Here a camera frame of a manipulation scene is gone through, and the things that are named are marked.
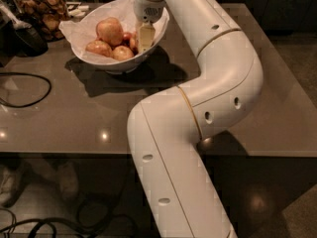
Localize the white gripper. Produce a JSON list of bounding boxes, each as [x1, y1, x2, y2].
[[134, 0, 164, 53]]

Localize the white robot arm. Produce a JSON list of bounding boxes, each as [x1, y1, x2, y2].
[[127, 0, 264, 238]]

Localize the small red back apple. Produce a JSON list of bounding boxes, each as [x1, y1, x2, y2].
[[123, 32, 132, 46]]

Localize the front middle apple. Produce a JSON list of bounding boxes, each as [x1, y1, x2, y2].
[[113, 46, 134, 61]]

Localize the large top apple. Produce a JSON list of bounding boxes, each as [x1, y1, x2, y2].
[[96, 17, 123, 47]]

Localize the white ceramic bowl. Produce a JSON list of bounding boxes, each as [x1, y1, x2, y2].
[[70, 0, 170, 75]]

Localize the front left apple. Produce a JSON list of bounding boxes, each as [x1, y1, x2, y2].
[[85, 40, 113, 58]]

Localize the white items behind bowl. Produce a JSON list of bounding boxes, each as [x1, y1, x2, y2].
[[67, 4, 89, 18]]

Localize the white tissue paper liner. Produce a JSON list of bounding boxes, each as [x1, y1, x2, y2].
[[58, 0, 169, 65]]

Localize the glass jar of chips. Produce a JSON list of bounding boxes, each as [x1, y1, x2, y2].
[[14, 0, 70, 42]]

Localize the black round appliance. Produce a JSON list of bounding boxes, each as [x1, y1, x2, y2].
[[14, 27, 48, 57]]

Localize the black cable on table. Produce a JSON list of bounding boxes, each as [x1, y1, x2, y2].
[[0, 71, 53, 109]]

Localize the black cables on floor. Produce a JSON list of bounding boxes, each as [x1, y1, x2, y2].
[[0, 206, 133, 238]]

